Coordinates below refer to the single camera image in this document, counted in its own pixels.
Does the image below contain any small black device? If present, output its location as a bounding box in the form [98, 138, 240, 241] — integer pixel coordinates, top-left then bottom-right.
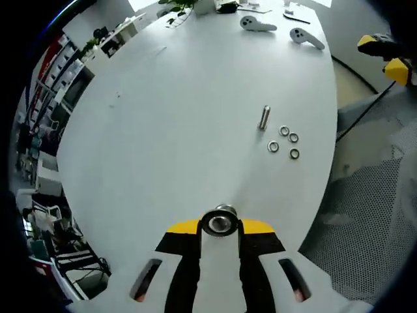
[217, 1, 240, 15]

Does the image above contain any small green plant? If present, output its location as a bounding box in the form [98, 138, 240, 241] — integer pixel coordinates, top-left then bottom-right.
[80, 35, 100, 62]

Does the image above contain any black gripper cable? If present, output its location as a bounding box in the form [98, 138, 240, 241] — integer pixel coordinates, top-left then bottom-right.
[335, 80, 397, 143]

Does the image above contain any white storage shelving unit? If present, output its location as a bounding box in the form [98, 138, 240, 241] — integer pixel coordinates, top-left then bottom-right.
[31, 32, 87, 110]

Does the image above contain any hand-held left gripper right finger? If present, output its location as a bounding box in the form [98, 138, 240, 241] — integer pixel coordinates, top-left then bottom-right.
[238, 218, 373, 313]

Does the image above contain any small threaded steel stud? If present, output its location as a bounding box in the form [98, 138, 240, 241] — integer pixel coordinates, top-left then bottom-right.
[258, 104, 272, 130]

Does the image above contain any green potted plant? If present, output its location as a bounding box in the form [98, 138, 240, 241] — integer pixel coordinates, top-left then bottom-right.
[158, 0, 197, 28]

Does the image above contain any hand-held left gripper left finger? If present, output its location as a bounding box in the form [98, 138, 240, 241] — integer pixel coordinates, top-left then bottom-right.
[70, 218, 202, 313]

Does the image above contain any grey mesh office chair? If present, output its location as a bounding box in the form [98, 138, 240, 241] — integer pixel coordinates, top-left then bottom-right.
[298, 87, 417, 306]

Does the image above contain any white handheld controller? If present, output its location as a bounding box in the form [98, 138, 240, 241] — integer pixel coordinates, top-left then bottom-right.
[289, 27, 326, 50]
[239, 15, 278, 33]

